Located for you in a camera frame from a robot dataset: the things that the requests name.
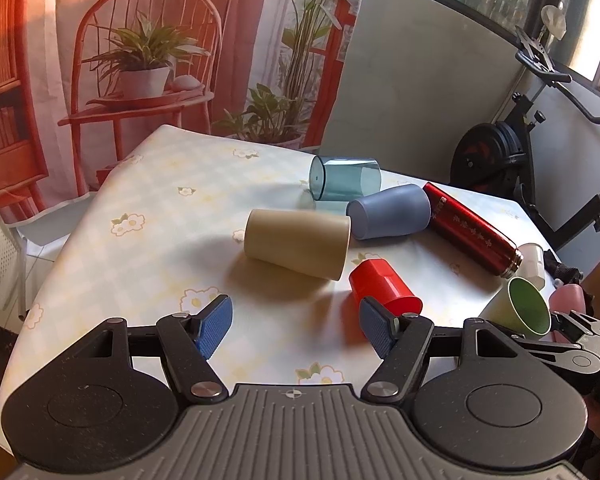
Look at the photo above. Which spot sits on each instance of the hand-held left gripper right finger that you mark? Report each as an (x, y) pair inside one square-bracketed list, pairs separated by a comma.
[(375, 329)]

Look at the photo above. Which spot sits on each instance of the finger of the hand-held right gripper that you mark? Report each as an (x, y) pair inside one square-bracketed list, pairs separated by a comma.
[(580, 359)]

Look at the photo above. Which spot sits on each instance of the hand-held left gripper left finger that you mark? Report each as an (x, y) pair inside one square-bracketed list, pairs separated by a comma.
[(215, 327)]

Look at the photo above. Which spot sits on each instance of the beige cup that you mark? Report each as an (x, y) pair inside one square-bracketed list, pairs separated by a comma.
[(295, 242)]

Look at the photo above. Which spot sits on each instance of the red cup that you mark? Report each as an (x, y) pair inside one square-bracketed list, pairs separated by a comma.
[(380, 280)]

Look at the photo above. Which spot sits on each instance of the pink cup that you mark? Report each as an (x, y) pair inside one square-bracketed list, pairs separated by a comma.
[(567, 299)]

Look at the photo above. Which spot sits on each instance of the cream cup with green inside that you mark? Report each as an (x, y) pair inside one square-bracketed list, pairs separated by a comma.
[(527, 305)]

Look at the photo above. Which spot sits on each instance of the white cup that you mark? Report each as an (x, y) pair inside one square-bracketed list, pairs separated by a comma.
[(532, 260)]

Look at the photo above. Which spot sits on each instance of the blue-grey cup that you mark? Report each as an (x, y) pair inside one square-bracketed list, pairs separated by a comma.
[(390, 212)]

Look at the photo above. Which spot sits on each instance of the transparent blue cup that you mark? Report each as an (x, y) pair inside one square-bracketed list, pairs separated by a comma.
[(345, 177)]

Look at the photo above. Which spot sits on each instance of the red thermos bottle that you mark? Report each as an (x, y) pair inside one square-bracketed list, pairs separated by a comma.
[(470, 230)]

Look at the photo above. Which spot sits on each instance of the black exercise bike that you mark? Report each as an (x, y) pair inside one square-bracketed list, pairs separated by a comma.
[(485, 152)]

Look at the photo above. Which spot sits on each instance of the white perforated chair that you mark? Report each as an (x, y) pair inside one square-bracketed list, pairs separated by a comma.
[(0, 250)]

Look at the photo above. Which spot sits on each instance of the grey panel board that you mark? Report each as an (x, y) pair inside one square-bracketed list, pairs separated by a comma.
[(420, 85)]

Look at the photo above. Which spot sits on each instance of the printed backdrop cloth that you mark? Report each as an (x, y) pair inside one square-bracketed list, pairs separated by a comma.
[(205, 10)]

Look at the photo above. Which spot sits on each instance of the white crumpled object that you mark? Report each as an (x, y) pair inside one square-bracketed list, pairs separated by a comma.
[(553, 20)]

